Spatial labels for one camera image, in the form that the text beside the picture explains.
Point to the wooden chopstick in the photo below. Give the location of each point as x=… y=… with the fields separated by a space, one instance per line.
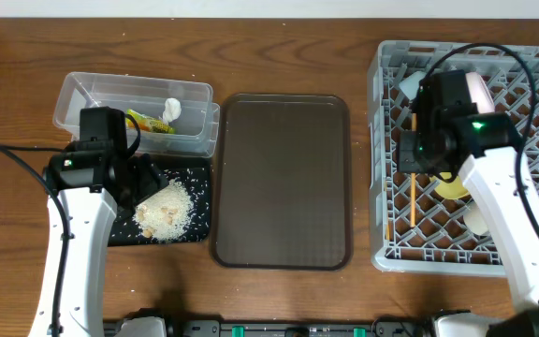
x=413 y=183
x=387 y=225

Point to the clear plastic bin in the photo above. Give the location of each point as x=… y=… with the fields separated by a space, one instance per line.
x=195 y=130

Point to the white tissue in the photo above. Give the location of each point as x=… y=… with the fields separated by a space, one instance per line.
x=172 y=111

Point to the black plastic tray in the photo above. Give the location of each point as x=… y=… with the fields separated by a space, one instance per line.
x=194 y=173

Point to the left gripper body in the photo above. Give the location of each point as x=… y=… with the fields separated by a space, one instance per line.
x=143 y=178

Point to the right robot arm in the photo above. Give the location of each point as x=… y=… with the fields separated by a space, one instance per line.
x=498 y=180

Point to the dark brown serving tray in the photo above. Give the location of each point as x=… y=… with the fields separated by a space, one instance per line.
x=283 y=193

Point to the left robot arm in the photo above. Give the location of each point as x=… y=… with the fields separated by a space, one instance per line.
x=71 y=297

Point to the white bowl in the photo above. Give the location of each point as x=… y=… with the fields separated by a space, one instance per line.
x=479 y=93

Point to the small white green cup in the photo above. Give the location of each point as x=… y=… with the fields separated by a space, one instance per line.
x=474 y=220

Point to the yellow plate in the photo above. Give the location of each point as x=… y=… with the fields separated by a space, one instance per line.
x=454 y=190

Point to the light blue bowl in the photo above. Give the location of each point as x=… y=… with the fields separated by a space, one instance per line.
x=410 y=85

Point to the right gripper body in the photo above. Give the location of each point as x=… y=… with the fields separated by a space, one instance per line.
x=415 y=154

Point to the grey dishwasher rack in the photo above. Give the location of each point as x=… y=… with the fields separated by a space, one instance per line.
x=440 y=242

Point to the pile of rice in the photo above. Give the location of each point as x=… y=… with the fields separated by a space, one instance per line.
x=166 y=215

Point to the green orange snack wrapper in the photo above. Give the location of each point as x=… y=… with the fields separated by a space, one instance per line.
x=151 y=124

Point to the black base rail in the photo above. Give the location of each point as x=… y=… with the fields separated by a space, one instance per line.
x=383 y=327

